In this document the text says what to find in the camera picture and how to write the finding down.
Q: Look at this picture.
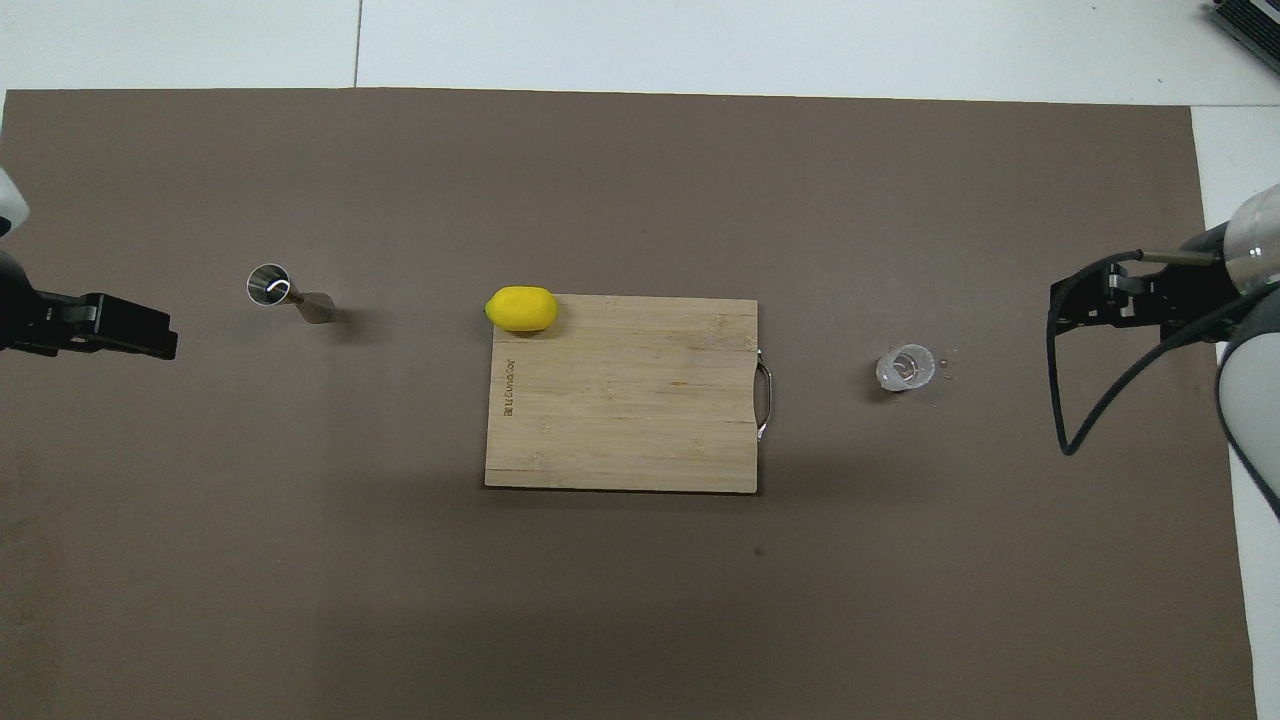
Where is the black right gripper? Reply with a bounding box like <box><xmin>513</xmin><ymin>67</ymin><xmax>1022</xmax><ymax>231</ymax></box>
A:
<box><xmin>1050</xmin><ymin>228</ymin><xmax>1243</xmax><ymax>339</ymax></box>

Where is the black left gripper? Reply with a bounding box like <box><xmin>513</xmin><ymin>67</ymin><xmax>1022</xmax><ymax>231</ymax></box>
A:
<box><xmin>0</xmin><ymin>250</ymin><xmax>179</xmax><ymax>359</ymax></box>

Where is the steel double jigger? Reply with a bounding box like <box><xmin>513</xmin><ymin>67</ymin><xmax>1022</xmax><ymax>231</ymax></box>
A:
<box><xmin>246</xmin><ymin>263</ymin><xmax>337</xmax><ymax>327</ymax></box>

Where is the grey ribbed device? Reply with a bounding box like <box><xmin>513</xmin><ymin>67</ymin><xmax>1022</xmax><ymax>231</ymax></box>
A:
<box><xmin>1205</xmin><ymin>0</ymin><xmax>1280</xmax><ymax>74</ymax></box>

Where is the yellow lemon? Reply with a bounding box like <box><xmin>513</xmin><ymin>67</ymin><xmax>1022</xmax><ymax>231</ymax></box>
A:
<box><xmin>485</xmin><ymin>286</ymin><xmax>559</xmax><ymax>333</ymax></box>

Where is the bamboo cutting board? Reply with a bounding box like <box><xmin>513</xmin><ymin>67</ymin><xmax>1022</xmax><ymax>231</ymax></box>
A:
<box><xmin>485</xmin><ymin>294</ymin><xmax>774</xmax><ymax>495</ymax></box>

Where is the brown paper table mat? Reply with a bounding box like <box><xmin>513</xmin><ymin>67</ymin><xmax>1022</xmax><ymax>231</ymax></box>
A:
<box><xmin>0</xmin><ymin>88</ymin><xmax>1259</xmax><ymax>720</ymax></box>

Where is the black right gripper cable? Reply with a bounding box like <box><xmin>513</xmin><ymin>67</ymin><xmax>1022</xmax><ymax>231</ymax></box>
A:
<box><xmin>1045</xmin><ymin>248</ymin><xmax>1246</xmax><ymax>458</ymax></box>

